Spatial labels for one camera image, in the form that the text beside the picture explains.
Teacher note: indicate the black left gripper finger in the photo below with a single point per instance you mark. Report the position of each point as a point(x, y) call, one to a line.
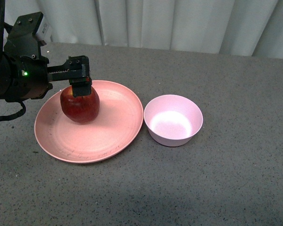
point(81, 87)

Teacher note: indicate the red apple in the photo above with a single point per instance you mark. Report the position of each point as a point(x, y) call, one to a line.
point(80, 109)

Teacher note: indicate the grey pleated curtain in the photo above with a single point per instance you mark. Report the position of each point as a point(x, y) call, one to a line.
point(231, 27)

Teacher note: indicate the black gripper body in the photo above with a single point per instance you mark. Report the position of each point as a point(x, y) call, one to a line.
point(30, 75)

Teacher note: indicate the pink plastic plate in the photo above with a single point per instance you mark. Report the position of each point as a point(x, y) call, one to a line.
point(119, 121)

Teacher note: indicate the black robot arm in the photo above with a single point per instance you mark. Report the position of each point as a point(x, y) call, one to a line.
point(4, 64)

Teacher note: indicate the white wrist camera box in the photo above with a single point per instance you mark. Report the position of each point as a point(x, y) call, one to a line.
point(44, 32)

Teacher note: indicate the light pink plastic bowl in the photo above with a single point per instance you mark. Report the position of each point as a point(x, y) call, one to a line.
point(172, 120)

